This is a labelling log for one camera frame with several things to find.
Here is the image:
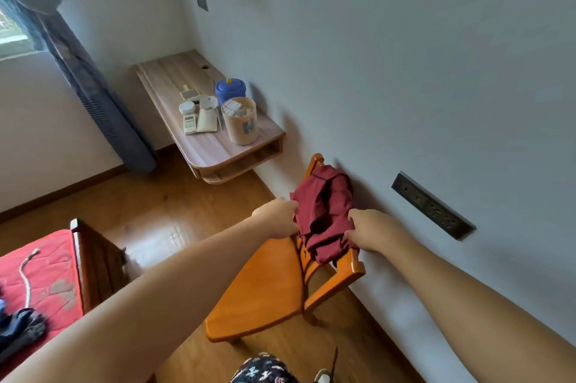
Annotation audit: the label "person's right hand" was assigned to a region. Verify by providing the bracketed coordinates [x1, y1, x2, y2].
[344, 208, 406, 258]

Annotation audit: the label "person's left hand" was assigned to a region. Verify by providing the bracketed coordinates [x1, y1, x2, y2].
[250, 198, 300, 240]

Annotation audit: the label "dark red shirt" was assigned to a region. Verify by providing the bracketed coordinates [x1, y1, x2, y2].
[290, 164, 359, 267]

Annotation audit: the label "light blue jeans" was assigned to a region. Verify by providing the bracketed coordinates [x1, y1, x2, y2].
[0, 247, 49, 366]

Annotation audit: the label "person's right forearm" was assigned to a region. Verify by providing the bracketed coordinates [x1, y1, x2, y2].
[385, 232, 576, 383]

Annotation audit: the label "person's left forearm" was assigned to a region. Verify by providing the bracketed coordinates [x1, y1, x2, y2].
[0, 216, 271, 383]

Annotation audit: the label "orange wooden chair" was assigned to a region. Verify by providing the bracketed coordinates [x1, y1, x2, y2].
[205, 152, 367, 344]

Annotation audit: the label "white cylindrical jar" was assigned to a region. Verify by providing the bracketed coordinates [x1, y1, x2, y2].
[220, 97, 260, 146]

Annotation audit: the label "papers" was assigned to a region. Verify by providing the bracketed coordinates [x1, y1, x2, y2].
[196, 107, 220, 134]

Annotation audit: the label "blue container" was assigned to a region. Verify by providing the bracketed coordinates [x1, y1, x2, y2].
[214, 77, 247, 107]

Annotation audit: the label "red quilted mattress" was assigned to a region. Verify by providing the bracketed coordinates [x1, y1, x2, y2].
[0, 229, 85, 380]

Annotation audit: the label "grey wall socket panel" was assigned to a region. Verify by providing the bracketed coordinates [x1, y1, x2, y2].
[391, 170, 477, 242]

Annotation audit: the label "wooden wall-mounted desk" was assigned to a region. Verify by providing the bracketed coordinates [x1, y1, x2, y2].
[134, 49, 287, 185]

